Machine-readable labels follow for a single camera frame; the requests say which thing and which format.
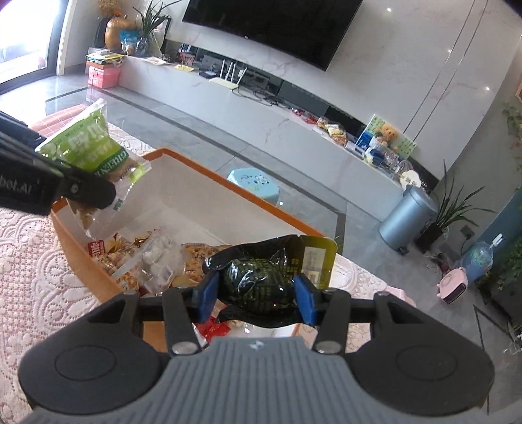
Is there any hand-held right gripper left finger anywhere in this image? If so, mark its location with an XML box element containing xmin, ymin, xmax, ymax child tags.
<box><xmin>102</xmin><ymin>270</ymin><xmax>223</xmax><ymax>357</ymax></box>

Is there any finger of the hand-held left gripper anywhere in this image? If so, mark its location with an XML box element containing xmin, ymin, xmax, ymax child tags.
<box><xmin>35</xmin><ymin>152</ymin><xmax>118</xmax><ymax>210</ymax></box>
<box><xmin>0</xmin><ymin>110</ymin><xmax>46</xmax><ymax>155</ymax></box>

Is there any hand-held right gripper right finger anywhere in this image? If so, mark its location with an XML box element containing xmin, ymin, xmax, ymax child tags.
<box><xmin>293</xmin><ymin>274</ymin><xmax>409</xmax><ymax>356</ymax></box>

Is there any red snack packet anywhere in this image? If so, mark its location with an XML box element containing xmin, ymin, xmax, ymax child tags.
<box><xmin>192</xmin><ymin>318</ymin><xmax>233</xmax><ymax>347</ymax></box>

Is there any brown nut snack packet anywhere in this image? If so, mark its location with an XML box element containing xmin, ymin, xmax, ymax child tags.
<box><xmin>171</xmin><ymin>242</ymin><xmax>229</xmax><ymax>288</ymax></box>

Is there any dark green snack packet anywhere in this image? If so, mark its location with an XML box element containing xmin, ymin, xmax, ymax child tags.
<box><xmin>204</xmin><ymin>233</ymin><xmax>339</xmax><ymax>329</ymax></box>

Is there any clear plastic snack packet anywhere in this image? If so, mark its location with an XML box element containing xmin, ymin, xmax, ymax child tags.
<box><xmin>139</xmin><ymin>230</ymin><xmax>184</xmax><ymax>294</ymax></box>

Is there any red-white peanut snack packet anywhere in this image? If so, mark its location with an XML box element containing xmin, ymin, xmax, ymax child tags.
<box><xmin>87</xmin><ymin>232</ymin><xmax>141</xmax><ymax>292</ymax></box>

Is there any orange cardboard box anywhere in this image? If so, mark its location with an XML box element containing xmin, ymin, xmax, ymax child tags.
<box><xmin>50</xmin><ymin>147</ymin><xmax>347</xmax><ymax>353</ymax></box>

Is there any pink storage box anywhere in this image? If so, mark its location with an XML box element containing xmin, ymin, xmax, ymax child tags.
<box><xmin>87</xmin><ymin>65</ymin><xmax>122</xmax><ymax>89</ymax></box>

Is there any light blue plastic stool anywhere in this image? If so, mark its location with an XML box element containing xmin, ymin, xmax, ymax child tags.
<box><xmin>227</xmin><ymin>168</ymin><xmax>280</xmax><ymax>204</ymax></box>

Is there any golden round vase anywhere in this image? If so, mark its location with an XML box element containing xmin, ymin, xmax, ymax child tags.
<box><xmin>104</xmin><ymin>16</ymin><xmax>137</xmax><ymax>53</ymax></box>

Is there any grey-blue pedal trash can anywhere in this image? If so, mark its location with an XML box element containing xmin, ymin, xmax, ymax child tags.
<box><xmin>378</xmin><ymin>185</ymin><xmax>439</xmax><ymax>255</ymax></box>

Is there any potted long-leaf plant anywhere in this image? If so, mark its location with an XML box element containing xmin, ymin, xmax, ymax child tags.
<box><xmin>414</xmin><ymin>161</ymin><xmax>496</xmax><ymax>251</ymax></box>

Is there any green plant in glass vase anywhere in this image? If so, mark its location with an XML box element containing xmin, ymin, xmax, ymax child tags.
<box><xmin>132</xmin><ymin>0</ymin><xmax>182</xmax><ymax>58</ymax></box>

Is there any pink small heater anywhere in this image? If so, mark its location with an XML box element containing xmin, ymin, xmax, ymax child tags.
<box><xmin>436</xmin><ymin>267</ymin><xmax>469</xmax><ymax>304</ymax></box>

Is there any pile of yellow snack packets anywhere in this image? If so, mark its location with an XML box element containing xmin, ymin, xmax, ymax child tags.
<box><xmin>316</xmin><ymin>116</ymin><xmax>349</xmax><ymax>147</ymax></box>

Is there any white router with antennas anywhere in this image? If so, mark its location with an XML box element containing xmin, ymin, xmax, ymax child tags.
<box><xmin>209</xmin><ymin>59</ymin><xmax>249</xmax><ymax>90</ymax></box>

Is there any blue water jug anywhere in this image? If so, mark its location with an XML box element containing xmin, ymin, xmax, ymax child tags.
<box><xmin>461</xmin><ymin>234</ymin><xmax>504</xmax><ymax>286</ymax></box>

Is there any green-white display card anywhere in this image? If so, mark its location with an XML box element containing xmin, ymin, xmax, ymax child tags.
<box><xmin>364</xmin><ymin>114</ymin><xmax>417</xmax><ymax>158</ymax></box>

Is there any white television console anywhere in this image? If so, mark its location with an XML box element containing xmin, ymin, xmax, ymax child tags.
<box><xmin>118</xmin><ymin>53</ymin><xmax>412</xmax><ymax>190</ymax></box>

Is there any brown teddy bear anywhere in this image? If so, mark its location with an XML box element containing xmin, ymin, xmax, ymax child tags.
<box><xmin>375</xmin><ymin>124</ymin><xmax>399</xmax><ymax>148</ymax></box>

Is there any green vine plant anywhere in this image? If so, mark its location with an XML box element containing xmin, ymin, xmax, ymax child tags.
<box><xmin>487</xmin><ymin>240</ymin><xmax>522</xmax><ymax>294</ymax></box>

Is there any teal cabinet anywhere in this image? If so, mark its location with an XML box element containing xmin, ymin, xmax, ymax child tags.
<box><xmin>487</xmin><ymin>191</ymin><xmax>522</xmax><ymax>323</ymax></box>

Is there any black flat television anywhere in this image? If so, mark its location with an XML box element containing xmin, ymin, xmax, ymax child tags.
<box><xmin>181</xmin><ymin>0</ymin><xmax>363</xmax><ymax>72</ymax></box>

